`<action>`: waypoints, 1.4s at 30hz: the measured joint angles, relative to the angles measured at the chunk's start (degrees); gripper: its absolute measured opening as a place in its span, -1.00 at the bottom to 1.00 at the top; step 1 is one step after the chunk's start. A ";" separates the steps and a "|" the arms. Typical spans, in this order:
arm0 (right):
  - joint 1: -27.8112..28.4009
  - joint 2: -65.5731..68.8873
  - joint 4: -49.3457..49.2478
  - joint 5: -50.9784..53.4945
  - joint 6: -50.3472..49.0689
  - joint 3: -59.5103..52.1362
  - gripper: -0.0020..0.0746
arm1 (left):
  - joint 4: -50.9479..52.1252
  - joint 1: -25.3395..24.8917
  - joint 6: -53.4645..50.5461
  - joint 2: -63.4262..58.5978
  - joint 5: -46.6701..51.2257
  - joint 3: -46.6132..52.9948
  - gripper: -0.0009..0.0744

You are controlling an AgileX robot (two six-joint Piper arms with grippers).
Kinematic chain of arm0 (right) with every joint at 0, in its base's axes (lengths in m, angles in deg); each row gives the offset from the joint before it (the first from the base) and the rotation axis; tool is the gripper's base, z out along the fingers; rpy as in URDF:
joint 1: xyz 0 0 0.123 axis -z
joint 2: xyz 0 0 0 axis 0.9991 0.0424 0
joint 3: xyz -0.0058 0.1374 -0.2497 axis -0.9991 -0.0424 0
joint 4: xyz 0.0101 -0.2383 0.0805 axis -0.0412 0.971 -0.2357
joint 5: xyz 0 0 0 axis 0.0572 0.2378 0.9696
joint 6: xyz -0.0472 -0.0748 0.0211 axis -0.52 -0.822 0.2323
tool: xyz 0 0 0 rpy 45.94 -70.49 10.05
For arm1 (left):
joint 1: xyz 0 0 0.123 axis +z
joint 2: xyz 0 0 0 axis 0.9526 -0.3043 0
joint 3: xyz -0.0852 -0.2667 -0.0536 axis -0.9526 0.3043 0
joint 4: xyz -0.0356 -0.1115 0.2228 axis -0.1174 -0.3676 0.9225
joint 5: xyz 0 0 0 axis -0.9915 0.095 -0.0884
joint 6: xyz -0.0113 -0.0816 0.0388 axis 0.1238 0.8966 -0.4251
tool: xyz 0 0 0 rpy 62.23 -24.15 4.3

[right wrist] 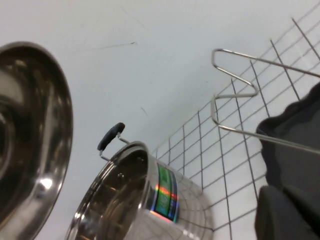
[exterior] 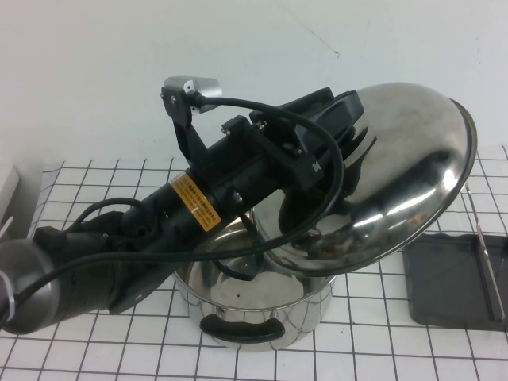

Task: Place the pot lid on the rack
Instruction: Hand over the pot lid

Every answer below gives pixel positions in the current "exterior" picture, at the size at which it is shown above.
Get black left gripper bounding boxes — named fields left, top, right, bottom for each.
left=208, top=86, right=365, bottom=210

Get stainless steel pot black handles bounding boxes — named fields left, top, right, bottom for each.
left=174, top=210, right=338, bottom=352

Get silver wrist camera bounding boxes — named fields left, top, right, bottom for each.
left=163, top=75, right=221, bottom=116

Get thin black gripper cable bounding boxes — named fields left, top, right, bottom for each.
left=216, top=210, right=264, bottom=281

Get thick black camera cable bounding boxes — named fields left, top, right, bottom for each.
left=0, top=94, right=344, bottom=322

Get white black-grid tablecloth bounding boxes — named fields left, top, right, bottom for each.
left=0, top=145, right=508, bottom=381

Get stainless steel lid black knob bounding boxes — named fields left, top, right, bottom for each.
left=260, top=81, right=476, bottom=279

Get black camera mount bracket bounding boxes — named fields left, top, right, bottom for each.
left=160, top=85, right=211, bottom=179

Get dark grey tray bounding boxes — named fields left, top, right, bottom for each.
left=400, top=182, right=508, bottom=333

